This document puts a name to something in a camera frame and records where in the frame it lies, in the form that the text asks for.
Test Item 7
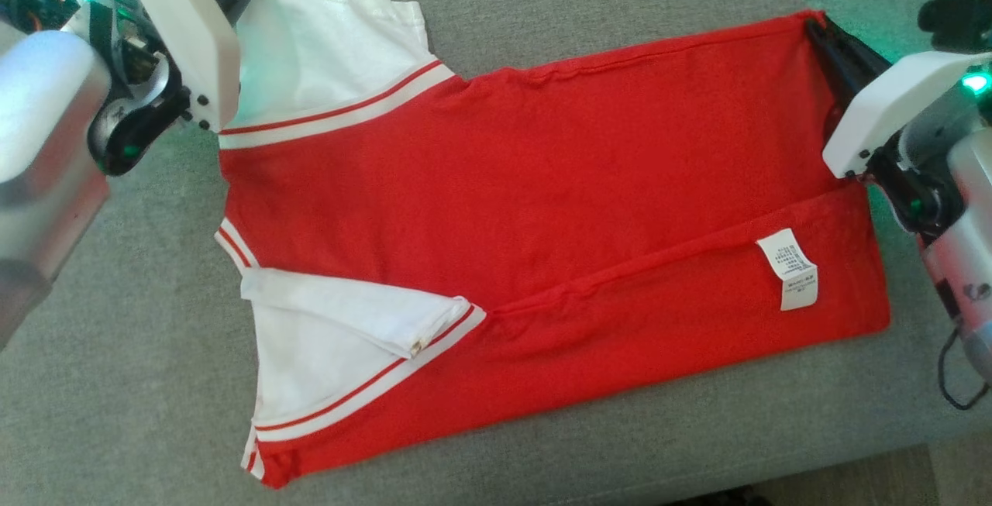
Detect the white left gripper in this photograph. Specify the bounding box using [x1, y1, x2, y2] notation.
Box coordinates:
[58, 0, 269, 177]

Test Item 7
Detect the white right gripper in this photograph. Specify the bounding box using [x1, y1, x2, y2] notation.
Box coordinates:
[805, 15, 992, 238]

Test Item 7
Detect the red shirt with white sleeves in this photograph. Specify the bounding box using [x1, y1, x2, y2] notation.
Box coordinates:
[214, 0, 893, 491]

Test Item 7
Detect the grey sofa seat cushion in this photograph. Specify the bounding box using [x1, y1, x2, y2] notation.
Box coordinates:
[0, 0, 992, 506]

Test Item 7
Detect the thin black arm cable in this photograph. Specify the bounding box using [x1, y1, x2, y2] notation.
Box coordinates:
[937, 325, 992, 412]

